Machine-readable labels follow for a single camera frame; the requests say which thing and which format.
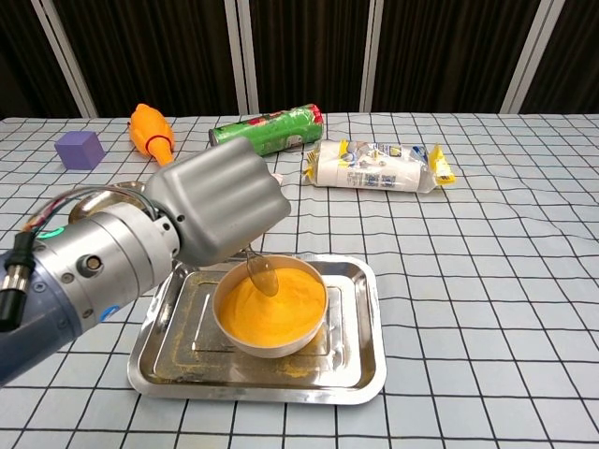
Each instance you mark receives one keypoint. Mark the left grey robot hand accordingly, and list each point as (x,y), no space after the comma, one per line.
(220,196)

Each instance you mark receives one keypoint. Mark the metal spoon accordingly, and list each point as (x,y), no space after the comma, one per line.
(266,280)

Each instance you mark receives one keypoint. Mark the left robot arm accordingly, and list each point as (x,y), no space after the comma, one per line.
(93,271)

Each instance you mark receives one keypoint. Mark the rectangular steel tray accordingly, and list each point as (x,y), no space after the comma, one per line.
(187,327)

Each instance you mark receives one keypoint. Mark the white bowl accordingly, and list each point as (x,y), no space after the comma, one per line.
(267,350)

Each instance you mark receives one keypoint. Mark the pink wet wipes pack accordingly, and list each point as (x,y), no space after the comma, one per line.
(277,178)

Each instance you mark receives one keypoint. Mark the green chips can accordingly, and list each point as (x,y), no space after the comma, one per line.
(281,131)

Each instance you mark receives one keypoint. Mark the orange rubber chicken toy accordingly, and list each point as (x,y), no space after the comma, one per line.
(150,128)

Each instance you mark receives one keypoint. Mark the round steel plate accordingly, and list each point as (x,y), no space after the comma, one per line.
(107,196)

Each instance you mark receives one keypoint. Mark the purple foam cube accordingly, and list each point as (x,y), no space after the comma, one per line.
(79,152)

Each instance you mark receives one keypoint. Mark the white and yellow snack package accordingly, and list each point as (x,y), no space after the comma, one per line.
(374,168)

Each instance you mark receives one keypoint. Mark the black folding screen white frames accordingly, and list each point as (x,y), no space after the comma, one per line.
(304,47)

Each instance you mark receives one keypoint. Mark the checked light blue tablecloth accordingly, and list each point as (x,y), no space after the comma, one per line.
(468,280)

